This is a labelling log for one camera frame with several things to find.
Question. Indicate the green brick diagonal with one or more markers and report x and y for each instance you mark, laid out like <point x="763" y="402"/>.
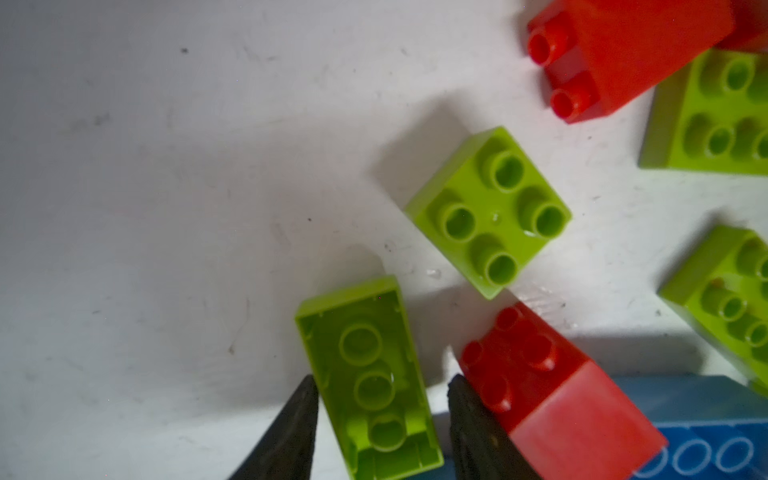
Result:
<point x="720" y="289"/>

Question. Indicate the red brick top left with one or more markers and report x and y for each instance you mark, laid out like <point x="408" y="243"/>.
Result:
<point x="597" y="56"/>

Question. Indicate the small green square brick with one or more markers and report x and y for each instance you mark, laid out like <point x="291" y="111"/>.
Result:
<point x="489" y="211"/>

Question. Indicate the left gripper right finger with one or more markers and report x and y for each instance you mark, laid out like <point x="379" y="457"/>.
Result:
<point x="481" y="448"/>

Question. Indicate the green brick top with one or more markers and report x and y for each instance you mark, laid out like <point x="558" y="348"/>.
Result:
<point x="710" y="116"/>

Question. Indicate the red brick top right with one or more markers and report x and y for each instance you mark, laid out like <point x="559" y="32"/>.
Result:
<point x="750" y="27"/>

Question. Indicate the green upturned long brick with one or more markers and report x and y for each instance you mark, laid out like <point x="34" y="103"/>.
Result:
<point x="363" y="359"/>

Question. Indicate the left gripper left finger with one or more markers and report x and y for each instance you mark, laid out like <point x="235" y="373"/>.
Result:
<point x="286" y="449"/>

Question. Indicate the blue brick centre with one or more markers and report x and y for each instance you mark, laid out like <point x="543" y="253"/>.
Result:
<point x="716" y="428"/>

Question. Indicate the red tall brick centre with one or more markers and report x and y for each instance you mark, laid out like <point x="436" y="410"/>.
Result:
<point x="560" y="409"/>

